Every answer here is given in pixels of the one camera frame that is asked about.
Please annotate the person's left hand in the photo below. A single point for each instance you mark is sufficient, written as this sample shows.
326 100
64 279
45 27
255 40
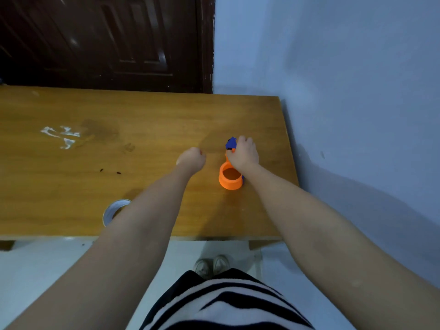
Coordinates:
191 160

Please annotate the person's right hand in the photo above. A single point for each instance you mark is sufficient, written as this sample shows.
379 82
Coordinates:
244 154

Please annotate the orange and blue tape dispenser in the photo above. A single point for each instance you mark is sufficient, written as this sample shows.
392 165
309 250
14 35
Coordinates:
229 184

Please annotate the clear tape roll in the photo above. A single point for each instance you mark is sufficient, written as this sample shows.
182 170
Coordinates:
109 211

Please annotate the person's left forearm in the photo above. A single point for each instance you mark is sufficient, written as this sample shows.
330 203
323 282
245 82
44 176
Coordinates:
127 257

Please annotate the person's right forearm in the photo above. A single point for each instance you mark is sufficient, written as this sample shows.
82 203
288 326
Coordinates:
330 250

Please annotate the person's right shoe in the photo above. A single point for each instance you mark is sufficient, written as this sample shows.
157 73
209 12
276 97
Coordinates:
221 263

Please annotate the person's shoe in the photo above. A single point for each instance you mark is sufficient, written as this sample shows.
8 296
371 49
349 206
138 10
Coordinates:
221 263
203 268

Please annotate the person's left shoe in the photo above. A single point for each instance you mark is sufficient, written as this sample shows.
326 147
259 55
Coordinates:
203 268

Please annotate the black white striped shirt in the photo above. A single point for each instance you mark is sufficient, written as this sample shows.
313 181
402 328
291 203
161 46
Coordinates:
223 305

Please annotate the dark brown wooden door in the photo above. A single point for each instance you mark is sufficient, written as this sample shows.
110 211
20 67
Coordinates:
103 41

